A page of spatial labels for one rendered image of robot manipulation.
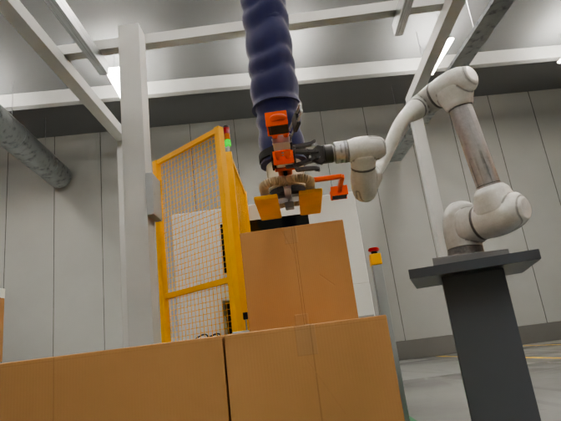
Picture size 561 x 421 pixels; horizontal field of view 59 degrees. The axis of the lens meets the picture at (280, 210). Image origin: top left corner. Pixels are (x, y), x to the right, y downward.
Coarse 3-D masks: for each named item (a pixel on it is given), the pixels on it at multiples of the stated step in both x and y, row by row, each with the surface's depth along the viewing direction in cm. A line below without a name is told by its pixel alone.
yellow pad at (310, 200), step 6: (300, 192) 206; (306, 192) 206; (312, 192) 205; (318, 192) 206; (300, 198) 210; (306, 198) 211; (312, 198) 212; (318, 198) 213; (300, 204) 219; (306, 204) 220; (312, 204) 221; (318, 204) 222; (300, 210) 231; (306, 210) 231; (312, 210) 232; (318, 210) 233
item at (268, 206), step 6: (258, 198) 206; (264, 198) 206; (270, 198) 206; (276, 198) 206; (258, 204) 211; (264, 204) 212; (270, 204) 213; (276, 204) 214; (258, 210) 221; (264, 210) 222; (270, 210) 223; (276, 210) 224; (264, 216) 232; (270, 216) 233; (276, 216) 234
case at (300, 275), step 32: (320, 224) 188; (256, 256) 186; (288, 256) 185; (320, 256) 185; (256, 288) 183; (288, 288) 182; (320, 288) 181; (352, 288) 181; (256, 320) 180; (288, 320) 179; (320, 320) 178
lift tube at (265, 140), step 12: (276, 12) 239; (264, 108) 227; (276, 108) 225; (288, 108) 226; (264, 120) 225; (288, 120) 223; (300, 120) 229; (264, 132) 225; (300, 132) 226; (264, 144) 223; (300, 156) 221; (264, 168) 229
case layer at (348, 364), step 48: (240, 336) 119; (288, 336) 118; (336, 336) 118; (384, 336) 117; (0, 384) 118; (48, 384) 118; (96, 384) 117; (144, 384) 117; (192, 384) 116; (240, 384) 116; (288, 384) 115; (336, 384) 115; (384, 384) 114
